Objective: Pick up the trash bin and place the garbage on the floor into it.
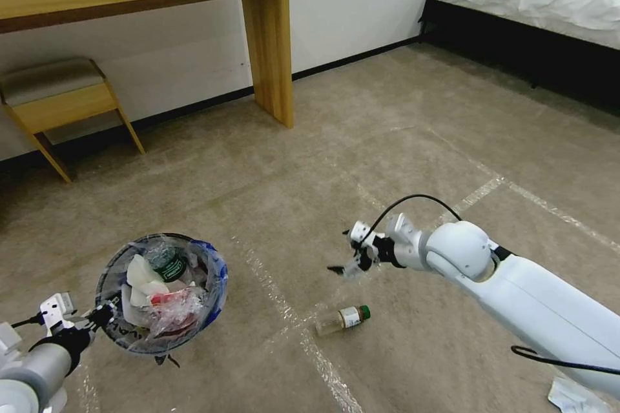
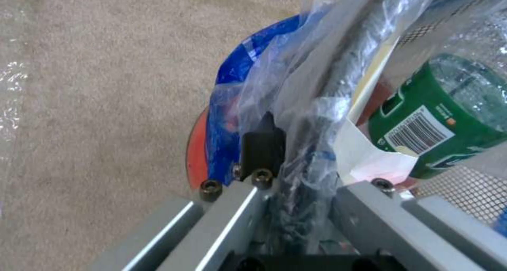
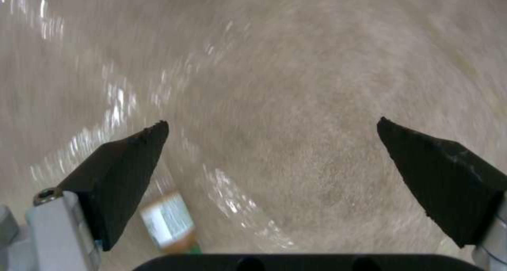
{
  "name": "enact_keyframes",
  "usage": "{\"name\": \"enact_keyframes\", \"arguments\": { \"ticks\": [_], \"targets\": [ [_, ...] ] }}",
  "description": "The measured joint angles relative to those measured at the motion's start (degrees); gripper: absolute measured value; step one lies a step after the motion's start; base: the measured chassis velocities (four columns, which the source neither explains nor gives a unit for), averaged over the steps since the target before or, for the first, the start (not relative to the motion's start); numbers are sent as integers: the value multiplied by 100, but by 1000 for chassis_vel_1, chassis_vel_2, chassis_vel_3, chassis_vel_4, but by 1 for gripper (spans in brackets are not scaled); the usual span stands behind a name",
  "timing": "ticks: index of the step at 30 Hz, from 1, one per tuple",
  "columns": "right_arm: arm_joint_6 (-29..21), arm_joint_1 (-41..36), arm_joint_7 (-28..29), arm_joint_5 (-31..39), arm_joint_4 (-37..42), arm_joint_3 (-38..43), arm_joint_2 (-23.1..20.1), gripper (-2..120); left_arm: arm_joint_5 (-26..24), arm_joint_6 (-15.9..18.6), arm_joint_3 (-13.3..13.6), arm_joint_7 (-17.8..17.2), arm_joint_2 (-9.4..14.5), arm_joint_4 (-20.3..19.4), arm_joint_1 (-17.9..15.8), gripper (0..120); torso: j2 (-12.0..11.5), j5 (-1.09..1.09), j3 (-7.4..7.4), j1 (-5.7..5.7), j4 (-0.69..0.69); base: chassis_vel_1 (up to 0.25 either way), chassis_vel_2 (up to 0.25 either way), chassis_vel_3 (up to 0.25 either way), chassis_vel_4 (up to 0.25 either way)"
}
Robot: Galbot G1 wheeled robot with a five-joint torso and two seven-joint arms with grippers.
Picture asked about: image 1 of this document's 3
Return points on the black bed frame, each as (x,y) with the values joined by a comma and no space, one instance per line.
(533,47)

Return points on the clear blue-edged bin liner bag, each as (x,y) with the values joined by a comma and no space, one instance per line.
(215,263)

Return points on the red and clear plastic wrapper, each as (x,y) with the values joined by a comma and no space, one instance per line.
(177,309)

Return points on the clear bottle with green cap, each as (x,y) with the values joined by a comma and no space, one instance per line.
(341,320)

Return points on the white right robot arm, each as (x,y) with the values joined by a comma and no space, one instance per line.
(533,297)

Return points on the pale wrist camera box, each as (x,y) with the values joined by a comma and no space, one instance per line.
(361,233)
(57,309)

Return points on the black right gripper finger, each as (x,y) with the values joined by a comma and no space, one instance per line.
(347,232)
(346,270)

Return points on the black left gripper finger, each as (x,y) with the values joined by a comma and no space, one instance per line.
(104,312)
(167,360)

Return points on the round dark mesh trash bin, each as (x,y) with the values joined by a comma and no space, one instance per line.
(112,270)

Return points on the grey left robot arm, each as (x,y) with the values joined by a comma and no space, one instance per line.
(34,369)

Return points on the crumpled white paper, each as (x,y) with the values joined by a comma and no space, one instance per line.
(140,272)

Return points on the wooden stool with grey cushion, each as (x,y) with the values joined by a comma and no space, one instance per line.
(63,101)

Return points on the dark bottle with green label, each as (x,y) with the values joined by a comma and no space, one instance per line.
(168,265)

